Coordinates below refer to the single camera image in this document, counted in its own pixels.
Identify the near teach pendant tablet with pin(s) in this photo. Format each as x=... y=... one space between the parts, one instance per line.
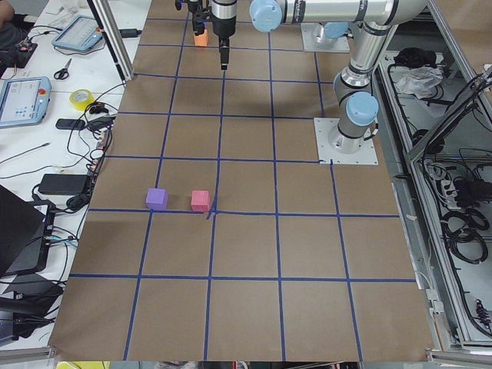
x=24 y=101

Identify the far teach pendant tablet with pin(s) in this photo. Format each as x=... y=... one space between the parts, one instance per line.
x=82 y=34

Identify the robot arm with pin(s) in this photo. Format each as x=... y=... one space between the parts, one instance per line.
x=378 y=20

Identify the black handled scissors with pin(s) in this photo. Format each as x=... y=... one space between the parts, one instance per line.
x=63 y=73

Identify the teach pendant tablet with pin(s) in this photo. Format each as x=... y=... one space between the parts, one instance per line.
x=24 y=101
x=82 y=34

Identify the black laptop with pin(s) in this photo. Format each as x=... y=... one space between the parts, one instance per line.
x=25 y=229

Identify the black power adapter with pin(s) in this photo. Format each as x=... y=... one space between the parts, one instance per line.
x=60 y=184

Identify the black remote handset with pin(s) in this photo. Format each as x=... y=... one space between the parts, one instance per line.
x=71 y=124

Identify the pink foam block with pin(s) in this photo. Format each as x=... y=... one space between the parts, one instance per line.
x=200 y=200

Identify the orange foam block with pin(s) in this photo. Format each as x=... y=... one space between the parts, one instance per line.
x=202 y=39

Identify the yellow tape roll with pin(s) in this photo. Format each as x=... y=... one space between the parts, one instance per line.
x=81 y=99

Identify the purple foam block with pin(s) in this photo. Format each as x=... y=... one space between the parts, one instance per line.
x=157 y=199

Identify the aluminium frame post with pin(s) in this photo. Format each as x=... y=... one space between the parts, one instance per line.
x=103 y=15

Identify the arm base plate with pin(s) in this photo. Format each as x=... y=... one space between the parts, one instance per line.
x=325 y=37
x=335 y=149

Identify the crumpled white cloth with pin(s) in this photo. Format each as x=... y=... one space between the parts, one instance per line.
x=421 y=82

